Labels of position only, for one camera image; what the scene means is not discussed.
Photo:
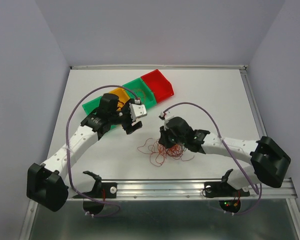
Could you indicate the green bin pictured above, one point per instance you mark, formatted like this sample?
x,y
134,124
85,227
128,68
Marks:
x,y
90,105
139,87

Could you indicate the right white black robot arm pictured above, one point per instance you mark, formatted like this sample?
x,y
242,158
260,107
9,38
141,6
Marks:
x,y
260,161

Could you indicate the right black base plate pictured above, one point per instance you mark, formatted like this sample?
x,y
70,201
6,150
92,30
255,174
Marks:
x,y
216,189

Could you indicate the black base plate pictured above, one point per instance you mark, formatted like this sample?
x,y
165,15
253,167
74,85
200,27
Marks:
x,y
216,189
103,190

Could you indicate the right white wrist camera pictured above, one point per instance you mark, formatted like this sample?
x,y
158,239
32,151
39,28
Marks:
x,y
166,117

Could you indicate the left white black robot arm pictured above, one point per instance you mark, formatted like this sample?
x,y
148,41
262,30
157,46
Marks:
x,y
50,183

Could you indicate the yellow bin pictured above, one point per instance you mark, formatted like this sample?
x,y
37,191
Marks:
x,y
123,97

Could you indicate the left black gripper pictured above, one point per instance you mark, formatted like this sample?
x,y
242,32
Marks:
x,y
128,127

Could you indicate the red bin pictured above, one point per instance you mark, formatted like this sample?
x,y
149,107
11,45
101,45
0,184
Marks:
x,y
159,85

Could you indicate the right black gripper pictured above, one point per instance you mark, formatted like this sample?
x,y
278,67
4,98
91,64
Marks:
x,y
163,139

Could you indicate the aluminium front rail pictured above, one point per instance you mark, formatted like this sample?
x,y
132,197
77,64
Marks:
x,y
161,190

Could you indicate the leftmost green bin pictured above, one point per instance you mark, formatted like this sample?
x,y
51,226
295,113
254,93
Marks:
x,y
90,105

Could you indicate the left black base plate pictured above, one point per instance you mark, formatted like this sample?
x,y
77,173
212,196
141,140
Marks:
x,y
103,190

